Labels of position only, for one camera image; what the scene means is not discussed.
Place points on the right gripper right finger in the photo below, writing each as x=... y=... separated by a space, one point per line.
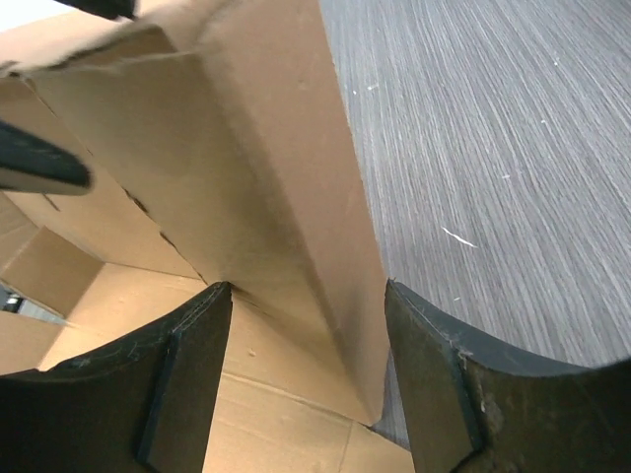
x=474 y=403

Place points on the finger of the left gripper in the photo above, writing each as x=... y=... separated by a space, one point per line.
x=107 y=9
x=32 y=165

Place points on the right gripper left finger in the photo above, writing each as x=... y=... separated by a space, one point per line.
x=143 y=402

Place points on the brown cardboard blanks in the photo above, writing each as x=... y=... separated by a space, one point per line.
x=220 y=151

